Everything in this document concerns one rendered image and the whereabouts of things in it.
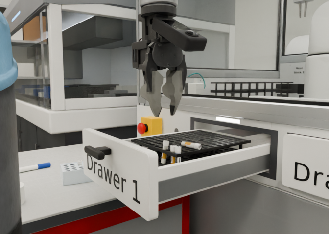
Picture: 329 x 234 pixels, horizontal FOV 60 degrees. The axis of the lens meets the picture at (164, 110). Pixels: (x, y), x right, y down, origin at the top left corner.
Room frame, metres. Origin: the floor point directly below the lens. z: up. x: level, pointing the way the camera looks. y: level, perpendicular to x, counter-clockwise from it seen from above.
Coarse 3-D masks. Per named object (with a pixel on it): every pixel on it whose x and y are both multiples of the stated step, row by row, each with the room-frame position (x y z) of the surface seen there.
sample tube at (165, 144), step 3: (165, 141) 0.57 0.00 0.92; (168, 141) 0.57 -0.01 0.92; (165, 144) 0.57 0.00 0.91; (168, 144) 0.57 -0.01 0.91; (165, 147) 0.57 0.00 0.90; (162, 153) 0.57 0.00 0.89; (162, 156) 0.57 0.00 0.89; (165, 156) 0.57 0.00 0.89; (162, 159) 0.57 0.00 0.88; (165, 159) 0.57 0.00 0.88; (162, 162) 0.57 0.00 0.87; (165, 162) 0.57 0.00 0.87
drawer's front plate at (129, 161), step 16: (96, 144) 0.59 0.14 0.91; (112, 144) 0.53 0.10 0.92; (128, 144) 0.49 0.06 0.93; (96, 160) 0.59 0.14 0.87; (112, 160) 0.53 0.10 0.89; (128, 160) 0.48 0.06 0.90; (144, 160) 0.43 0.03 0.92; (96, 176) 0.59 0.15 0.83; (112, 176) 0.53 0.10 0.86; (128, 176) 0.48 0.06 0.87; (144, 176) 0.43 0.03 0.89; (112, 192) 0.53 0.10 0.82; (128, 192) 0.48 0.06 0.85; (144, 192) 0.43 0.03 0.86; (144, 208) 0.44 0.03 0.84
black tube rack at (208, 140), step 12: (192, 132) 0.76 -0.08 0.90; (204, 132) 0.76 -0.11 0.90; (180, 144) 0.62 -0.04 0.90; (204, 144) 0.62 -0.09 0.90; (216, 144) 0.62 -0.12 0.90; (228, 144) 0.61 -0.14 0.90; (240, 144) 0.64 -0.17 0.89; (168, 156) 0.62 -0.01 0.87; (192, 156) 0.62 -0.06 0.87; (204, 156) 0.62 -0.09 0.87
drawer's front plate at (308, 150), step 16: (288, 144) 0.58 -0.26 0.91; (304, 144) 0.55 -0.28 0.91; (320, 144) 0.53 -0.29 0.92; (288, 160) 0.58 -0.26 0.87; (304, 160) 0.55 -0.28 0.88; (320, 160) 0.53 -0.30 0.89; (288, 176) 0.58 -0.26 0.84; (304, 176) 0.55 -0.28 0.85; (320, 176) 0.53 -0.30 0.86; (320, 192) 0.52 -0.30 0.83
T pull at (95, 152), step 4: (84, 148) 0.55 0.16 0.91; (88, 148) 0.53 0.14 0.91; (92, 148) 0.53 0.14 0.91; (96, 148) 0.53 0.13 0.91; (100, 148) 0.53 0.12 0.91; (104, 148) 0.53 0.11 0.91; (108, 148) 0.53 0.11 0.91; (88, 152) 0.53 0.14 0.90; (92, 152) 0.51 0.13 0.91; (96, 152) 0.50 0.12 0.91; (100, 152) 0.50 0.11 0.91; (104, 152) 0.52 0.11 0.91; (108, 152) 0.53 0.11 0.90; (92, 156) 0.52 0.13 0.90; (96, 156) 0.50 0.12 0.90; (100, 156) 0.49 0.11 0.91; (104, 156) 0.50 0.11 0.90
